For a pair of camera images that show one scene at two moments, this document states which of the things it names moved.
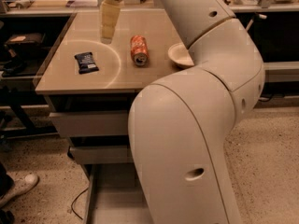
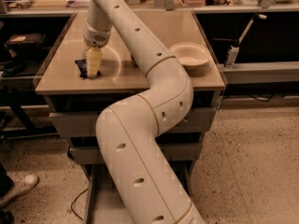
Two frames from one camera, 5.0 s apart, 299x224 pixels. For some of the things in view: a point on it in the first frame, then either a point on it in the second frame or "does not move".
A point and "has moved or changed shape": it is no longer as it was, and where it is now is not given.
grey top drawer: (92, 123) does not move
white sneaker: (20, 187) does not move
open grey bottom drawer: (116, 195) does not move
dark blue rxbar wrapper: (86, 63) has moved or changed shape
